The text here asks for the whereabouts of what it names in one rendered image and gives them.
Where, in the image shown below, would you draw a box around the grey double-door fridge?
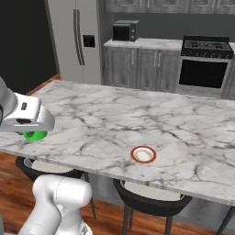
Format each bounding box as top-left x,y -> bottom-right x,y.
45,0 -> 103,85

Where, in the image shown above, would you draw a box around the grey wooden wall cupboards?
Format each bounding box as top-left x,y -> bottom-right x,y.
105,0 -> 235,16

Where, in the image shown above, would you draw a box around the black chair with pale seat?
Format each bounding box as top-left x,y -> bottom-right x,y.
15,155 -> 97,220
112,178 -> 194,235

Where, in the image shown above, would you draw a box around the green tea cup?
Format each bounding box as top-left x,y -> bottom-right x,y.
22,130 -> 49,142

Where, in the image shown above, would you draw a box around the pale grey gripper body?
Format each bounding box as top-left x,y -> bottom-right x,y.
0,105 -> 56,134

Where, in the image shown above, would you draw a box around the black microwave oven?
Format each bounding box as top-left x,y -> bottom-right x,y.
111,19 -> 140,43

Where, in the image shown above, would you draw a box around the black chair leg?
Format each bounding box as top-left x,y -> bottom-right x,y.
215,206 -> 235,235

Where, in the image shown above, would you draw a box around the grey wooden base cupboards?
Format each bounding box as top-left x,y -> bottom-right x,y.
102,38 -> 235,101

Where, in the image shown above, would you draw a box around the white saucer with red rim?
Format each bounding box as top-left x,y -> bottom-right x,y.
129,145 -> 158,164

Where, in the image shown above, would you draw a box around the black and silver oven range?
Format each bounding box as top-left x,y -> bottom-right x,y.
176,34 -> 235,96

